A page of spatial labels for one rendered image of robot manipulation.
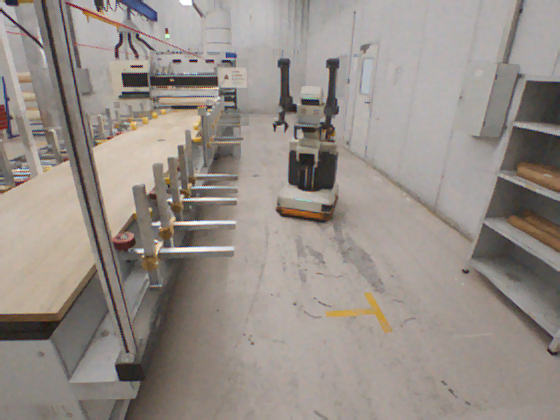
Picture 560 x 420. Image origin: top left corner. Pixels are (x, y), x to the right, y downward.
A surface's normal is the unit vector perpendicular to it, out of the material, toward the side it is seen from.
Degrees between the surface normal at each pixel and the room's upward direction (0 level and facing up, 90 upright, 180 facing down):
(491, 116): 90
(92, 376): 0
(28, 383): 90
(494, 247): 90
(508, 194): 90
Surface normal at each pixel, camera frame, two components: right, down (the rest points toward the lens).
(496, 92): 0.09, 0.41
